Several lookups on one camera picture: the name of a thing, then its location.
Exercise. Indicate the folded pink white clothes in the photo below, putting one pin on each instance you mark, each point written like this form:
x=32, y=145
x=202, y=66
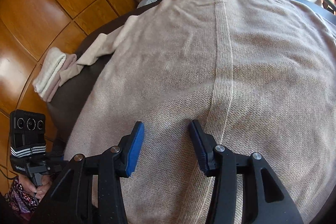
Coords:
x=48, y=80

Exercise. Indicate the person left hand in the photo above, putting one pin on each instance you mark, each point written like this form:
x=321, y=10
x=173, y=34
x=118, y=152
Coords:
x=38, y=192

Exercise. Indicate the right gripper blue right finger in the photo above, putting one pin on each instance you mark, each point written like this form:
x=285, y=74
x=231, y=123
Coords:
x=218, y=162

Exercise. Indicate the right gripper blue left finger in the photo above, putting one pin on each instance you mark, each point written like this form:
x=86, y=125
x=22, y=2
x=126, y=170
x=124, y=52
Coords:
x=115, y=163

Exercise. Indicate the beige knitted sweater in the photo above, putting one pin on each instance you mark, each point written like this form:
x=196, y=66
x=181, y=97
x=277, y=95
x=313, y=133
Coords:
x=259, y=75

